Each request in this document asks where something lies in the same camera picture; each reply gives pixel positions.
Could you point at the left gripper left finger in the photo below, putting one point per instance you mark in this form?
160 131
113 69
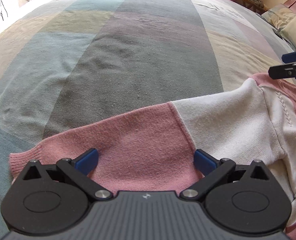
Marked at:
48 199

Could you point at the pink and white knit sweater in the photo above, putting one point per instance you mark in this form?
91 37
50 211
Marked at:
152 148

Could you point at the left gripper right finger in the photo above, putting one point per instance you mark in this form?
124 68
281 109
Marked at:
241 199

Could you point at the far patchwork pillow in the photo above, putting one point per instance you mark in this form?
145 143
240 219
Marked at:
278 16

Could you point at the wooden nightstand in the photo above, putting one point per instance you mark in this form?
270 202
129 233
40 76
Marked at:
251 6

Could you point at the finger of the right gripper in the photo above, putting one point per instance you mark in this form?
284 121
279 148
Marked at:
283 71
289 58

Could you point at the patchwork pastel bed sheet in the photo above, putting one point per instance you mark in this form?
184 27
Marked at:
66 64

